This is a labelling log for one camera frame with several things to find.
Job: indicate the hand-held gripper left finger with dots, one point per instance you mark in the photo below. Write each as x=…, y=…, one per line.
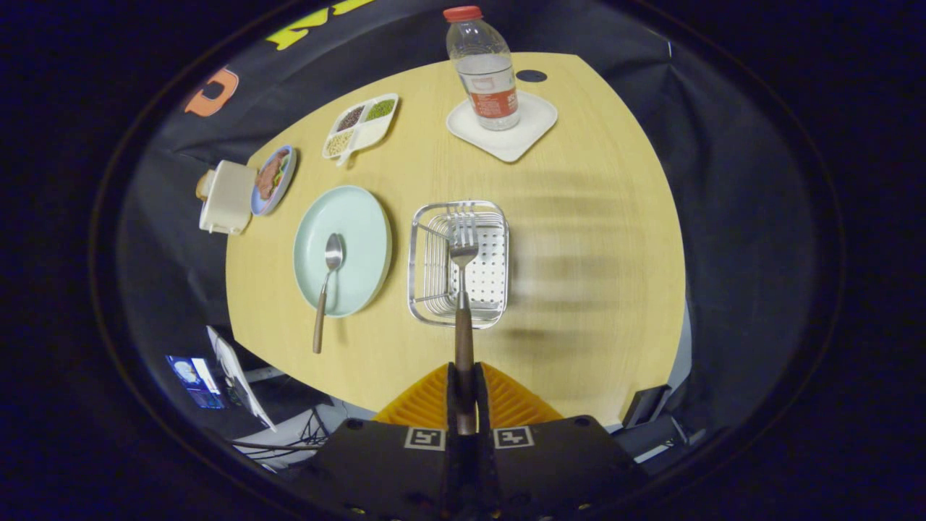
x=391, y=463

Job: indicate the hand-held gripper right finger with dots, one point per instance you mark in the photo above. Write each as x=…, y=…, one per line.
x=550, y=463

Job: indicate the black box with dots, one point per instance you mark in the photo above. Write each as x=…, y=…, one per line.
x=645, y=405

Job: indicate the white board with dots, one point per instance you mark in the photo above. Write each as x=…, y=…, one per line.
x=239, y=380

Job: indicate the lit screen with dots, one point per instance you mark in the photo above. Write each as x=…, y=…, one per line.
x=194, y=380

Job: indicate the pale green round plate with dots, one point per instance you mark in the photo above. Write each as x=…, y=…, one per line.
x=362, y=231

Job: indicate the blue round plate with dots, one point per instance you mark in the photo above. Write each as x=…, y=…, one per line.
x=286, y=181

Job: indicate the cream toaster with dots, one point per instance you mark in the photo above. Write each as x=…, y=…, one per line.
x=228, y=199

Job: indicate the meat and vegetables food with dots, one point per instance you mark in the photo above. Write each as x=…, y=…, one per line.
x=270, y=176

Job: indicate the toast bread slice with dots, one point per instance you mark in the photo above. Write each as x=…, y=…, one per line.
x=203, y=185

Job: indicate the white square coaster plate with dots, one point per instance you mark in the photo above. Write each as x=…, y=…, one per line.
x=528, y=126

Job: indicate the white divided tray of beans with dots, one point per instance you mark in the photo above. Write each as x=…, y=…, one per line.
x=362, y=126

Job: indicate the dark round table grommet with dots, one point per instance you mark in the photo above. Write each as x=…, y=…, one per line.
x=531, y=75

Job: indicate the clear bottle with red cap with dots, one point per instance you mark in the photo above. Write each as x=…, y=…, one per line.
x=488, y=79

